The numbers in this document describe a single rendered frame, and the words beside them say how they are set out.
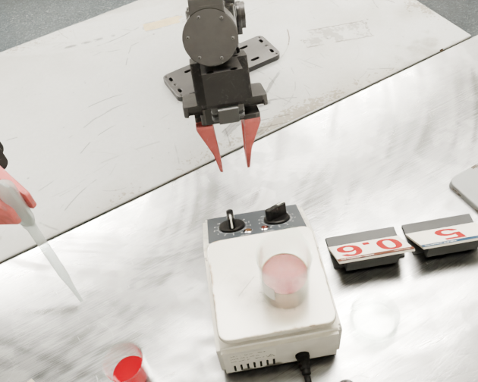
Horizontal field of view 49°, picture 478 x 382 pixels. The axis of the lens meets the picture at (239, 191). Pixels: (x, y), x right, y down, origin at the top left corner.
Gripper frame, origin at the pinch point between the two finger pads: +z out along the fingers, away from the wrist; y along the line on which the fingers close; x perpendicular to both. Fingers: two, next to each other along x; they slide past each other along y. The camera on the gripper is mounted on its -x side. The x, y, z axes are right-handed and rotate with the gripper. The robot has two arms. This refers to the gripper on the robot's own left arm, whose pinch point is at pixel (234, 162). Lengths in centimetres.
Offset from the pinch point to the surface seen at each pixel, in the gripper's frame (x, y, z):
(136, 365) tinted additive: -18.9, -14.5, 14.1
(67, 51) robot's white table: 39.4, -26.6, -12.2
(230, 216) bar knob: -8.0, -1.7, 3.7
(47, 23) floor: 225, -77, -4
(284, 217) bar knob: -8.0, 4.7, 5.1
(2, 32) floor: 225, -100, -4
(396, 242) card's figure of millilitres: -10.1, 17.8, 9.9
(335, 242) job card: -7.1, 11.0, 10.4
